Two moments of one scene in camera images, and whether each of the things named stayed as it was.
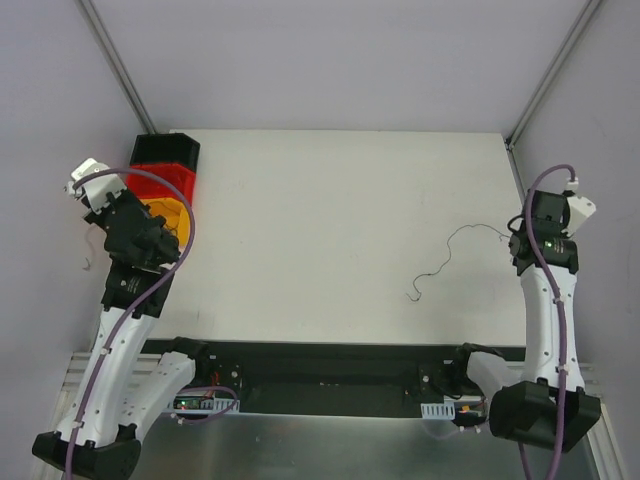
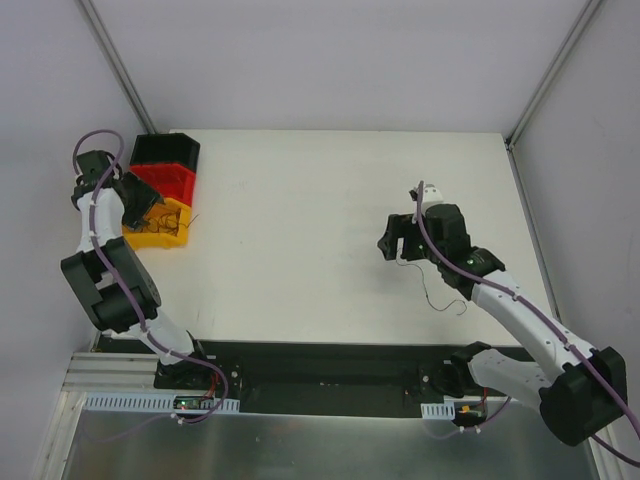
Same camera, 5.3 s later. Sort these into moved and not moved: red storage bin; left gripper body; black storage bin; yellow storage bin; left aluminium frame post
Moved: left gripper body
Not moved: red storage bin; yellow storage bin; left aluminium frame post; black storage bin
